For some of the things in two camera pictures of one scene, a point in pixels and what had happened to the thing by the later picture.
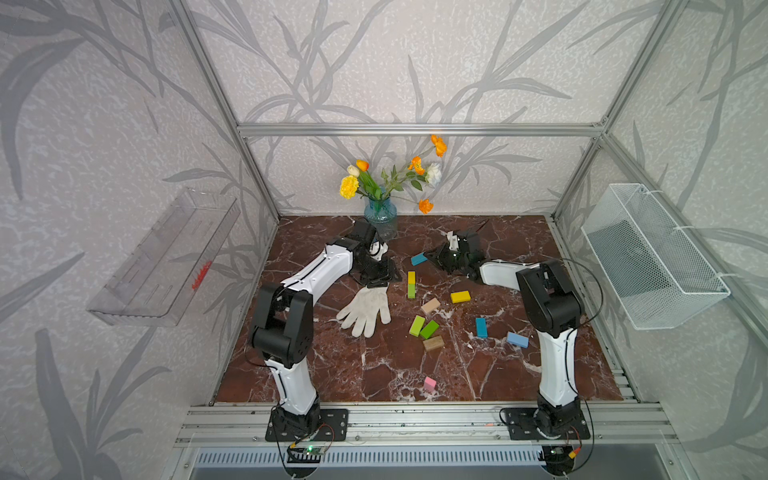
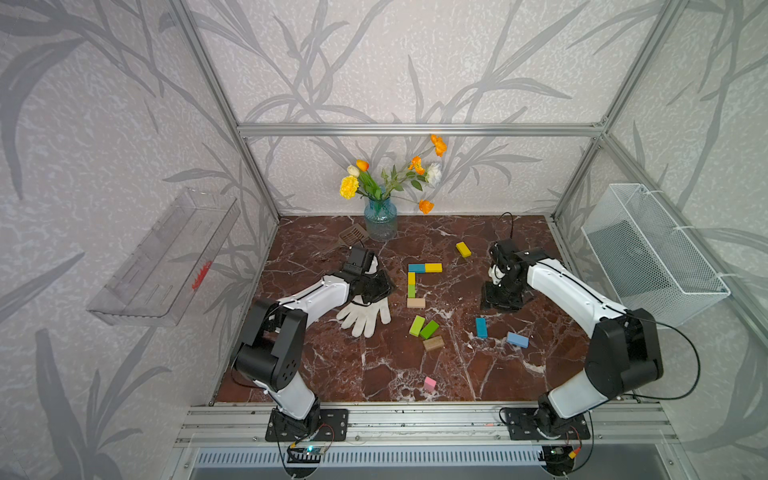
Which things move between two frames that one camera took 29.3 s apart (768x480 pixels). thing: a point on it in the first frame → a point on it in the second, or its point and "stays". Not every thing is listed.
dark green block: (429, 330) stays
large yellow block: (458, 297) → (433, 268)
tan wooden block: (433, 343) stays
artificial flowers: (358, 179) stays
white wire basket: (660, 278) stays
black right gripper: (439, 254) → (487, 299)
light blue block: (518, 339) stays
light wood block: (430, 305) → (416, 303)
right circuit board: (559, 459) stays
